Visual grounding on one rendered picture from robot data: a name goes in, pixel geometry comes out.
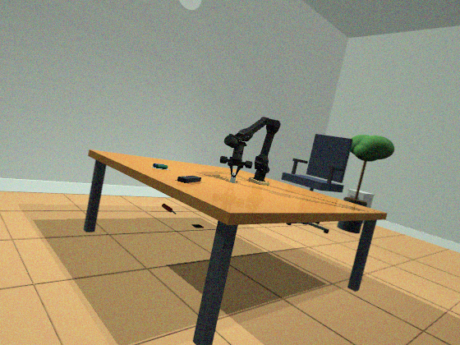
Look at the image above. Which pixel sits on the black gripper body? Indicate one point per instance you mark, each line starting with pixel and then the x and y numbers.
pixel 236 158

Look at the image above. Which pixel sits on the dark red screwdriver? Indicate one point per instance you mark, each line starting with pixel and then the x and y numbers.
pixel 168 208

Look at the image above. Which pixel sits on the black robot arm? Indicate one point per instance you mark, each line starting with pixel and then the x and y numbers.
pixel 261 161

